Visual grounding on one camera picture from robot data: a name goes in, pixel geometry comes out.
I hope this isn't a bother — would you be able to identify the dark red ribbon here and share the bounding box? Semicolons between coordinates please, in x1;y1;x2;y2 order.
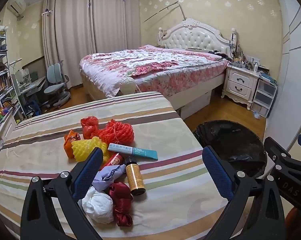
109;182;133;227

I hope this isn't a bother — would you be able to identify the black lined trash bin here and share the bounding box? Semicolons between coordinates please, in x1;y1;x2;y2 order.
192;121;268;179

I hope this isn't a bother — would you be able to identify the thin metal rod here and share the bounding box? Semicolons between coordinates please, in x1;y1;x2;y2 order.
143;0;187;23

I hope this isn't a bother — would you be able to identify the red can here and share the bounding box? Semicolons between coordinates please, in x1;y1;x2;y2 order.
100;152;124;172

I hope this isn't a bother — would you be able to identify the red plastic bag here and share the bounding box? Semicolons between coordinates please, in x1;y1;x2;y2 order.
81;116;100;140

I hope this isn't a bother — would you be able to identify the clear plastic drawer unit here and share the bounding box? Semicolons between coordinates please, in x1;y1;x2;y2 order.
250;79;278;118

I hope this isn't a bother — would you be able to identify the white tufted bed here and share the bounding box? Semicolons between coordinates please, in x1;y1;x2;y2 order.
79;18;232;120

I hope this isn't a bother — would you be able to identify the orange wrapper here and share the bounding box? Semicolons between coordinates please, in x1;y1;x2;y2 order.
64;129;81;158

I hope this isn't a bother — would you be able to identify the beige curtain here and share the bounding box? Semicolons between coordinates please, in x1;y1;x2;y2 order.
42;0;96;90
92;0;140;53

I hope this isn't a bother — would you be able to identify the person's right forearm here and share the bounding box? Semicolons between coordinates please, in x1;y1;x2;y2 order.
285;207;301;240

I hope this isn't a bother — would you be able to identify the yellow foam fruit net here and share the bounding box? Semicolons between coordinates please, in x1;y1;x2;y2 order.
71;136;111;165

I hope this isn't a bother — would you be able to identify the floral quilt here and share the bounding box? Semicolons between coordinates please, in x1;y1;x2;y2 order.
79;44;228;99

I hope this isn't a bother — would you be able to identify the grey office chair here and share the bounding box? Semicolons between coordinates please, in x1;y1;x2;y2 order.
42;60;71;110

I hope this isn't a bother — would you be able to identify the white nightstand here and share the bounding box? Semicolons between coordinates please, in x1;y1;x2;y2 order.
221;65;259;110

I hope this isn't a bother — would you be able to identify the striped cloth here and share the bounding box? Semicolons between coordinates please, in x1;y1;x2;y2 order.
0;91;241;240

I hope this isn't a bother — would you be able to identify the teal and white box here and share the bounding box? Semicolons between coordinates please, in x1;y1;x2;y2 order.
108;143;158;160

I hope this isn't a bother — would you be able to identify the white round bedpost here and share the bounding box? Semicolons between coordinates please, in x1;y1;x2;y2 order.
119;76;137;95

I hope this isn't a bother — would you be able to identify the white wardrobe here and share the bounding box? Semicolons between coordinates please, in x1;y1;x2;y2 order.
264;0;301;155

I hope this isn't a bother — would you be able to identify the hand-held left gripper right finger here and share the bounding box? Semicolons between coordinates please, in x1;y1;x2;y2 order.
202;146;287;240

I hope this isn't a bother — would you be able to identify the purple paper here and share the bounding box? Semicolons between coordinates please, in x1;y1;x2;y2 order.
93;164;127;193

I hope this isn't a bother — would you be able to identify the blue stool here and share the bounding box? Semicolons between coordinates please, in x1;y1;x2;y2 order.
24;100;41;118

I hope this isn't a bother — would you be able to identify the white bookshelf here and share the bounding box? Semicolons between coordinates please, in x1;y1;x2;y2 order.
0;25;23;120

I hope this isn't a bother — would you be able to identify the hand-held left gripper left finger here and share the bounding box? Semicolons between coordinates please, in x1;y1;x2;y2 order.
21;147;103;240

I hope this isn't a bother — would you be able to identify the red foam fruit net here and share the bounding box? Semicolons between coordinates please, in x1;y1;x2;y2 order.
92;119;135;145

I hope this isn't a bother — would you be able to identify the white air conditioner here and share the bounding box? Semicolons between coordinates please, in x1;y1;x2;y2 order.
7;0;27;15

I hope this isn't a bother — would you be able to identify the brown bottle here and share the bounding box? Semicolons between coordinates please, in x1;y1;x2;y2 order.
125;156;145;196

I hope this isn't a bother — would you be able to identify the white storage box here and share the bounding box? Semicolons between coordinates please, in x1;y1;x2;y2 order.
177;90;212;120

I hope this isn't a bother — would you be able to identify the grey study desk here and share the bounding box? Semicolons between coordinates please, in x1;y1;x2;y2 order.
12;69;47;110

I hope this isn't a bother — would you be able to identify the stack of teal books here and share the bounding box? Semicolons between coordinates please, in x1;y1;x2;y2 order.
259;67;277;83

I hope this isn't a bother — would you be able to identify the cluster of small bottles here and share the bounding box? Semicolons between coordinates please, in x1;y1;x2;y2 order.
229;52;261;70

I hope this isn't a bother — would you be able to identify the white tissue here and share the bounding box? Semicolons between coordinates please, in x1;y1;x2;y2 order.
82;186;115;224

